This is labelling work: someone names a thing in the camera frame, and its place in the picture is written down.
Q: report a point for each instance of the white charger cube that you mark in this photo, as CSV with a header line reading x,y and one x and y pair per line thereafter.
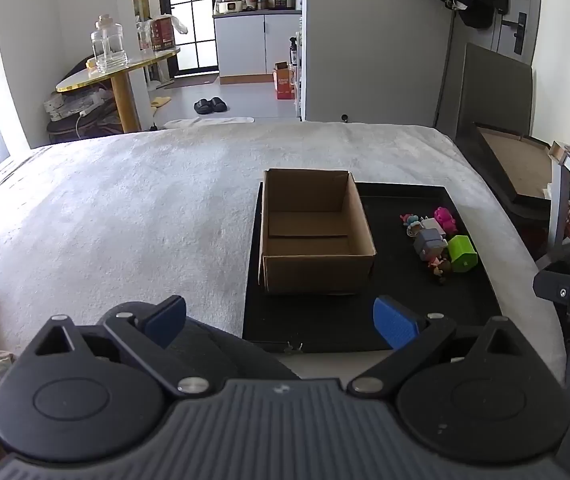
x,y
432,224

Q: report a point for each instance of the black tray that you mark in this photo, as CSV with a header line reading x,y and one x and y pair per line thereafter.
x,y
415,300

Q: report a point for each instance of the small glass jar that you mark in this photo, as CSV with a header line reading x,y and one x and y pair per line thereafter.
x,y
145,40

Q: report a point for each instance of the yellow slipper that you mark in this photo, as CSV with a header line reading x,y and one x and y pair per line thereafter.
x,y
160,101

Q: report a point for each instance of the brown door mat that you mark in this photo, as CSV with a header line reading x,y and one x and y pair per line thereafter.
x,y
192,81

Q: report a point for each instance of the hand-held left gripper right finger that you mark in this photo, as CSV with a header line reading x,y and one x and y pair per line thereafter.
x,y
395,322

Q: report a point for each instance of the dark leaning board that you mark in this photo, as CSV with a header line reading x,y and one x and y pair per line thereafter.
x,y
495,85

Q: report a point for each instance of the black slipper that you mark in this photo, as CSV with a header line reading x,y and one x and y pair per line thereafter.
x,y
218,104
202,106

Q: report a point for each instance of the cardboard box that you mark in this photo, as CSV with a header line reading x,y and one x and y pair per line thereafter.
x,y
315,272

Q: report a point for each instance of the pink toy figure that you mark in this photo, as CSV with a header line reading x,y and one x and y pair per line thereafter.
x,y
444,215

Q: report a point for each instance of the large glass jar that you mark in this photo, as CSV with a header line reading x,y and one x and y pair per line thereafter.
x,y
110,50

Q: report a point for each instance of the white rice cooker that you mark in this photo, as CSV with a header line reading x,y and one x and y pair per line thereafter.
x,y
230,6

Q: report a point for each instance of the green hexagonal block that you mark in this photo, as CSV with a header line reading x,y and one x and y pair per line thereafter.
x,y
462,252

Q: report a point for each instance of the orange carton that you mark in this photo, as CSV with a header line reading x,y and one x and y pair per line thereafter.
x,y
284,82

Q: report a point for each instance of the dark framed brown board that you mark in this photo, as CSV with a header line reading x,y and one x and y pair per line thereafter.
x,y
520,165

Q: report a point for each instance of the white kitchen cabinet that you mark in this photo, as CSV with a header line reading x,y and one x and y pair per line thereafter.
x,y
245,45

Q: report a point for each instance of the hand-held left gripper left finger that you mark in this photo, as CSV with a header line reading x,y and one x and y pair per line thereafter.
x,y
165,317

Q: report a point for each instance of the black framed glass door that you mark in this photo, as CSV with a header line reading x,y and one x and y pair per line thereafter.
x,y
190,35

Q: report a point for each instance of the brown-haired doll figure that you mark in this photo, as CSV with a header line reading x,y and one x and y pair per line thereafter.
x,y
440,267

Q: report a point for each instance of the small doll figure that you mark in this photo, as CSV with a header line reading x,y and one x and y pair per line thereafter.
x,y
410,222

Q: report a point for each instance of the grey-blue block toy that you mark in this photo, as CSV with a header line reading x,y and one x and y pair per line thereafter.
x,y
427,242

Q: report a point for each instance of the white floor towel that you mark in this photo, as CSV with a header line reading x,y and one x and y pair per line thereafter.
x,y
210,122

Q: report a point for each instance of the black bottle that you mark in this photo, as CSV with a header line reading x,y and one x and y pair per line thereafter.
x,y
293,52

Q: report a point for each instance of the round gold-edged table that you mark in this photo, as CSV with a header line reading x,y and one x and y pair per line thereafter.
x,y
125,95

